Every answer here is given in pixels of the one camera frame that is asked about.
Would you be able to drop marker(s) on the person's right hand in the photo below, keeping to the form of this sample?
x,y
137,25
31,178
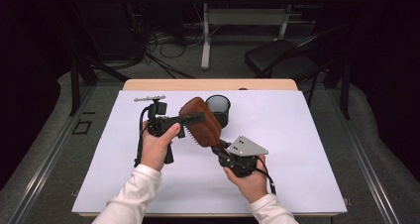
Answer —
x,y
251,184

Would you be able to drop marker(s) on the black folding chair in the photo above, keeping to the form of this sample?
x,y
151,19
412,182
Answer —
x,y
280,57

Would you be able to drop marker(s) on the black metal stand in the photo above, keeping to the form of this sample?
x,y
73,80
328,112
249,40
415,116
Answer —
x,y
79,82

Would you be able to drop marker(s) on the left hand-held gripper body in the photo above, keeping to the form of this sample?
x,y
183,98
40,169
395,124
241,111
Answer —
x,y
157,109

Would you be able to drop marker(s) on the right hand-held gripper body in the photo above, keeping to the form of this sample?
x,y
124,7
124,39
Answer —
x,y
246,147

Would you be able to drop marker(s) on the white table mat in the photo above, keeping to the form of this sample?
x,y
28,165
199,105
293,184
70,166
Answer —
x,y
297,134

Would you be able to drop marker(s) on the metal floor rail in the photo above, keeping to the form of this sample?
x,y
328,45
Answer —
x,y
49,154
361,154

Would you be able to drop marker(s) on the person's left hand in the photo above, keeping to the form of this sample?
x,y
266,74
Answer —
x,y
155,149

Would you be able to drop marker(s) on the beige desk with white legs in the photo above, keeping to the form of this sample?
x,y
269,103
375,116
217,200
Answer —
x,y
244,17

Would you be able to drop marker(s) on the wooden table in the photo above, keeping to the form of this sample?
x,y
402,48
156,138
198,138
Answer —
x,y
198,84

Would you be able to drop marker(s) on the black mesh cup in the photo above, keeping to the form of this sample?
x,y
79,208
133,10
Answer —
x,y
220,106

